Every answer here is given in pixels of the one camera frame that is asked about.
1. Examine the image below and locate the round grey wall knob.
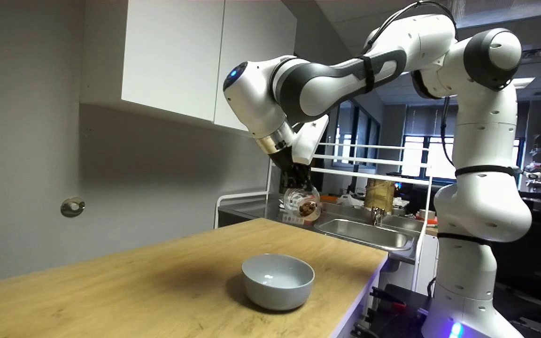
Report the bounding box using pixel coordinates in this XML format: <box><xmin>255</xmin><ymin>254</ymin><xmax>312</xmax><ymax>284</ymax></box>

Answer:
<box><xmin>58</xmin><ymin>196</ymin><xmax>88</xmax><ymax>221</ymax></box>

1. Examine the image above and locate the white wall cabinet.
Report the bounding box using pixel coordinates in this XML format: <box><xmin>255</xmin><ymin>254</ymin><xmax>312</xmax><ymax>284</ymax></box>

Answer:
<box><xmin>79</xmin><ymin>0</ymin><xmax>299</xmax><ymax>134</ymax></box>

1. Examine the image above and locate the white wire rack frame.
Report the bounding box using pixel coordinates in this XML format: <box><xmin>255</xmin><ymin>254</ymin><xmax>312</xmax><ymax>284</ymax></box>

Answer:
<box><xmin>212</xmin><ymin>142</ymin><xmax>462</xmax><ymax>266</ymax></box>

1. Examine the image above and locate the clear plastic cup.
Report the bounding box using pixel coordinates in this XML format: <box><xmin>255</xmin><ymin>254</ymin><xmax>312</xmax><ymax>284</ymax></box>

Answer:
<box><xmin>278</xmin><ymin>183</ymin><xmax>323</xmax><ymax>228</ymax></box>

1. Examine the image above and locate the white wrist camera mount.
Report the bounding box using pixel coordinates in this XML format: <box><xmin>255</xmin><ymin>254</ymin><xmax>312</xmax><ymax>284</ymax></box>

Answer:
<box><xmin>289</xmin><ymin>114</ymin><xmax>333</xmax><ymax>168</ymax></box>

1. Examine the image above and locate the stainless steel sink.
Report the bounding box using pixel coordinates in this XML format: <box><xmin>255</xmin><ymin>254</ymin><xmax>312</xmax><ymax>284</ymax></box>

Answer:
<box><xmin>312</xmin><ymin>215</ymin><xmax>421</xmax><ymax>256</ymax></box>

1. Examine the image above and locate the brown cylindrical container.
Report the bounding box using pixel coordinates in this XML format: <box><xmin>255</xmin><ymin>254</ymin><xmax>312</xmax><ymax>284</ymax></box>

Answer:
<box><xmin>364</xmin><ymin>179</ymin><xmax>396</xmax><ymax>217</ymax></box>

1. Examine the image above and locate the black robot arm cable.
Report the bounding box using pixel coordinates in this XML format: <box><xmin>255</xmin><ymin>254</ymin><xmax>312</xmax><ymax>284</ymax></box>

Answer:
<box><xmin>359</xmin><ymin>0</ymin><xmax>462</xmax><ymax>170</ymax></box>

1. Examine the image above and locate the grey ceramic bowl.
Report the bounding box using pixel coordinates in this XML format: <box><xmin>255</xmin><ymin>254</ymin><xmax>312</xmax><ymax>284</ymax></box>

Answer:
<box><xmin>239</xmin><ymin>252</ymin><xmax>317</xmax><ymax>314</ymax></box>

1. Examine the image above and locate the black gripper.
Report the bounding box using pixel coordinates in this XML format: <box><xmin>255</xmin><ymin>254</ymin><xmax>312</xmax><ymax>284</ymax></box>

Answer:
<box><xmin>267</xmin><ymin>142</ymin><xmax>316</xmax><ymax>192</ymax></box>

